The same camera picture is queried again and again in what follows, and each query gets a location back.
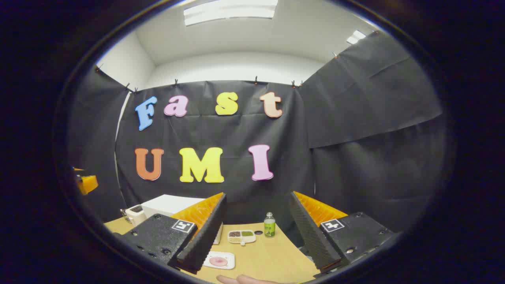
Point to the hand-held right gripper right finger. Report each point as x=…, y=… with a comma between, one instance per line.
x=311, y=236

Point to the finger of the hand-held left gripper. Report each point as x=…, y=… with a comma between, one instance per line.
x=88, y=184

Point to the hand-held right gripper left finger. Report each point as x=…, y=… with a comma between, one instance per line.
x=201, y=244

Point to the pink meat slice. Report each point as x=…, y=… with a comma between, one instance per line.
x=217, y=261

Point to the white rectangular food plate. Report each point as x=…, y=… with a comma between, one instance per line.
x=227, y=256

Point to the white microwave oven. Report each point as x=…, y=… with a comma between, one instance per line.
x=165, y=205

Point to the white sectioned dish of beans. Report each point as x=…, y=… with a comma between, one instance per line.
x=241, y=236

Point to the green label drink bottle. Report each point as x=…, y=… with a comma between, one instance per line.
x=269, y=227

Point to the cream white toaster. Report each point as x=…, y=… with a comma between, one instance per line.
x=136, y=213

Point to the black backdrop cloth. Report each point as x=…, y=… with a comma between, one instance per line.
x=347, y=157

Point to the small ceiling light panel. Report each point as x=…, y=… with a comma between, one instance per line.
x=356, y=37

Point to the long ceiling light panel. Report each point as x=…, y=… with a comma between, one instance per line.
x=230, y=11

